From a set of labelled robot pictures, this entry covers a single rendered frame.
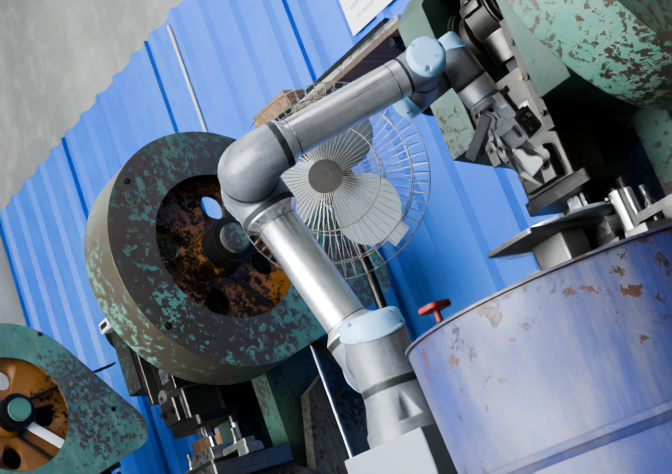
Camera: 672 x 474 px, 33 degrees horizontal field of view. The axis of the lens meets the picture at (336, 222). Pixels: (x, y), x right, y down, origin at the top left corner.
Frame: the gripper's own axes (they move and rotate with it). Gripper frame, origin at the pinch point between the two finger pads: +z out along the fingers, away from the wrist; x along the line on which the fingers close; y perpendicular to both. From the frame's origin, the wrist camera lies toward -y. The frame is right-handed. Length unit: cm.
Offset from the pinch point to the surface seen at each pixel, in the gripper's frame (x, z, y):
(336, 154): 49, -29, -80
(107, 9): 249, -167, -314
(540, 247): 2.9, 13.2, -11.5
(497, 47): 35.0, -26.1, -9.0
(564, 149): 19.3, 0.4, -2.0
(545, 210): 19.4, 9.9, -15.8
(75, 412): 77, -11, -314
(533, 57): 23.3, -19.8, 3.5
